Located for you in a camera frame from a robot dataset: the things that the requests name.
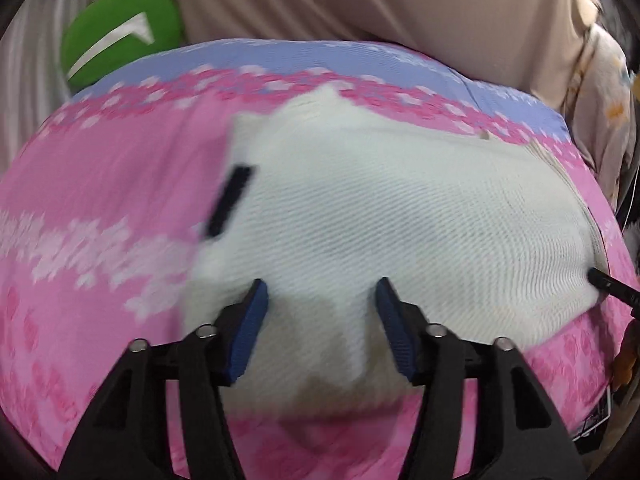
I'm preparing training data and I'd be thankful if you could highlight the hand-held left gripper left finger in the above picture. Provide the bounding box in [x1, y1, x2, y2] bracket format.
[62, 278, 271, 480]

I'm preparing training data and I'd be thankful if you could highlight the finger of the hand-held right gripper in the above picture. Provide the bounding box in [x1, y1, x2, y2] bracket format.
[587, 267, 640, 307]

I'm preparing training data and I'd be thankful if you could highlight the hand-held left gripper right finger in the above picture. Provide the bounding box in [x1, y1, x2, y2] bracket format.
[375, 276, 588, 480]

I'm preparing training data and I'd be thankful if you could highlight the white knit sweater red patch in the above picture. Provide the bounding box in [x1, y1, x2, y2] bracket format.
[181, 84, 610, 416]

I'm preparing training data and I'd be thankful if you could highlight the cream floral cloth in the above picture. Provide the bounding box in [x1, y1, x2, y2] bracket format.
[560, 25, 640, 211]

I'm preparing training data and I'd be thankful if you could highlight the pink floral bed sheet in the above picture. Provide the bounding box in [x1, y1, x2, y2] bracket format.
[0, 37, 638, 480]

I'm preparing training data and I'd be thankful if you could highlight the green round cushion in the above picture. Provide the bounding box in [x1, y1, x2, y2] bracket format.
[60, 0, 185, 92]

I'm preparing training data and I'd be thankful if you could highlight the beige draped curtain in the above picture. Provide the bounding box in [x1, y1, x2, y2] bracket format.
[102, 0, 601, 111]

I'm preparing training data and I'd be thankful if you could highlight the white satin curtain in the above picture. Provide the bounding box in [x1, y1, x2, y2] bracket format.
[0, 0, 108, 176]

